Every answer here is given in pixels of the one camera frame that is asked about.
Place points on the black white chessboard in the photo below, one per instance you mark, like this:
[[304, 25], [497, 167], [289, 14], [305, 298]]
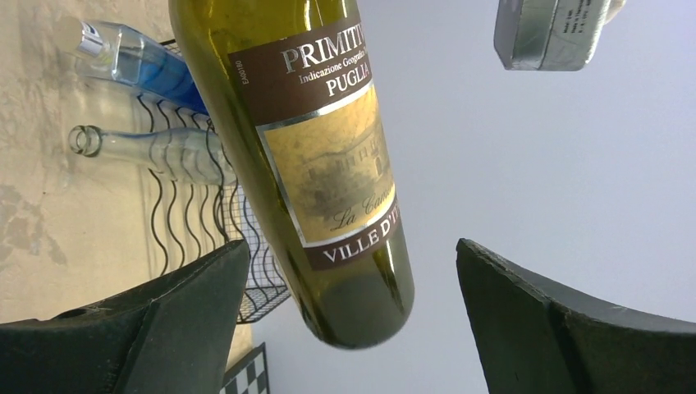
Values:
[[249, 375]]

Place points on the olive green wine bottle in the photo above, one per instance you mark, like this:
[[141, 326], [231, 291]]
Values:
[[289, 89]]

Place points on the black wire wine rack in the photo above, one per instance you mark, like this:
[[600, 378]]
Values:
[[183, 222]]

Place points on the blue square glass bottle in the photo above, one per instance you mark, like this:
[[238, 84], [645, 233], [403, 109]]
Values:
[[120, 53]]

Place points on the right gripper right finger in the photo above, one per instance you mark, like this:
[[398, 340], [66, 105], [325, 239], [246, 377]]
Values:
[[536, 335]]

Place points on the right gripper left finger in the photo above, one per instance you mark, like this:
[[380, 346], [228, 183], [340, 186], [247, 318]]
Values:
[[172, 334]]

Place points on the clear glass bottle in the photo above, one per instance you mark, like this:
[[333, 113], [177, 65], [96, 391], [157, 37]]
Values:
[[184, 154]]

